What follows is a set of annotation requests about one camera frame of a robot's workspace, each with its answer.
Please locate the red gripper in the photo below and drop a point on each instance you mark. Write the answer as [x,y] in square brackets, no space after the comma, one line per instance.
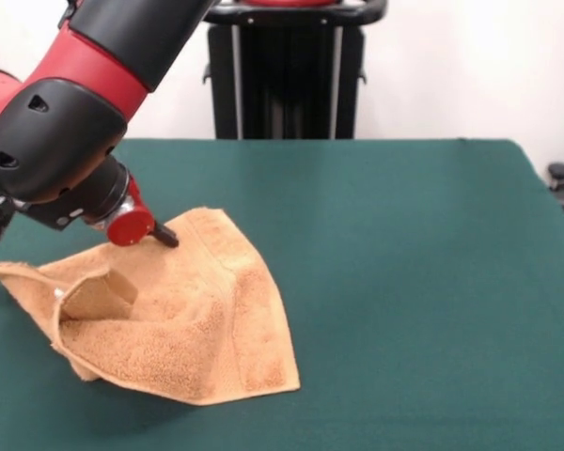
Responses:
[131,229]

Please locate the orange terry towel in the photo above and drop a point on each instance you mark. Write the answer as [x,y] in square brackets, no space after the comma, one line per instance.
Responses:
[192,338]

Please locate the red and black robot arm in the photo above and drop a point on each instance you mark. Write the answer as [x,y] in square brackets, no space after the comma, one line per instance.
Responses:
[61,131]

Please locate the dark green table cloth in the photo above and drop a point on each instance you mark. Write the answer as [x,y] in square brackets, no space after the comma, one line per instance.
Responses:
[404,305]

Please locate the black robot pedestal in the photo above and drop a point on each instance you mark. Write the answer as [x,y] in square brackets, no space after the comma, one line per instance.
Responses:
[286,80]

